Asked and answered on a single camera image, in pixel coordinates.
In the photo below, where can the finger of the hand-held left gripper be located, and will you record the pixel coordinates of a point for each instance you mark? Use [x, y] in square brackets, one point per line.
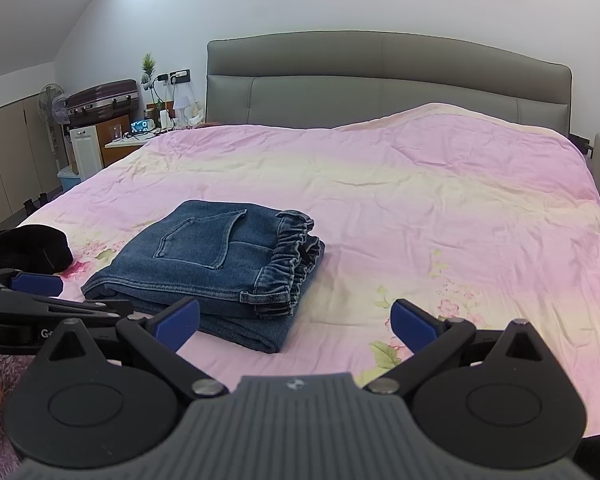
[90, 308]
[37, 284]

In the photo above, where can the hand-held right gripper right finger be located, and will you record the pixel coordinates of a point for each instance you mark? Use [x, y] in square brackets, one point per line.
[412, 325]

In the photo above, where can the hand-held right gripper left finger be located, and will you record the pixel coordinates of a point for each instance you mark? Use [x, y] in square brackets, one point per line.
[177, 322]

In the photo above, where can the blue denim pants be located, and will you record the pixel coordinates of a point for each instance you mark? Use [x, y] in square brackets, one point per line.
[205, 250]

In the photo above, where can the dark cloth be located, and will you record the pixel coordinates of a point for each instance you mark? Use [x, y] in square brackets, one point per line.
[30, 245]

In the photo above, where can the blue plastic storage bin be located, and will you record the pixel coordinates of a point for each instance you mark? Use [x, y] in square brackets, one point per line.
[70, 177]

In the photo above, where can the beige built-in cabinets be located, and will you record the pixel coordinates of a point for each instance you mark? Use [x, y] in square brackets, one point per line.
[10, 160]

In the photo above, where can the person's purple fuzzy clothing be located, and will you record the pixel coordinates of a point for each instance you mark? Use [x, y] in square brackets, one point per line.
[7, 460]

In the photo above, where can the pink floral blanket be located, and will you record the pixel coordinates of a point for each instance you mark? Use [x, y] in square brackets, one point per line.
[380, 185]

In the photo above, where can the white standing fan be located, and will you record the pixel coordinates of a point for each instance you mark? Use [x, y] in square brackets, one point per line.
[50, 102]

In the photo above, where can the blue patterned tissue box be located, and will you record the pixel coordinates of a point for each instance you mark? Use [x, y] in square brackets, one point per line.
[142, 126]

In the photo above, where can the dark purple suitcase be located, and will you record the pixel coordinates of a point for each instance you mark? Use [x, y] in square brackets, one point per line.
[102, 100]

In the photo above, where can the small white table lamp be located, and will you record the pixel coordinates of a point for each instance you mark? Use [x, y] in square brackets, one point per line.
[181, 105]

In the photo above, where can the small green plant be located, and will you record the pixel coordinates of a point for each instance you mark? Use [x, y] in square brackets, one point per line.
[148, 65]

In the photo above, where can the grey padded bed headboard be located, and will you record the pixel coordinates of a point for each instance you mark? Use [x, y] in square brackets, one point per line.
[380, 70]

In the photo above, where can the wall power socket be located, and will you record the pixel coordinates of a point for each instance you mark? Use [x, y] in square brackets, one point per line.
[180, 75]

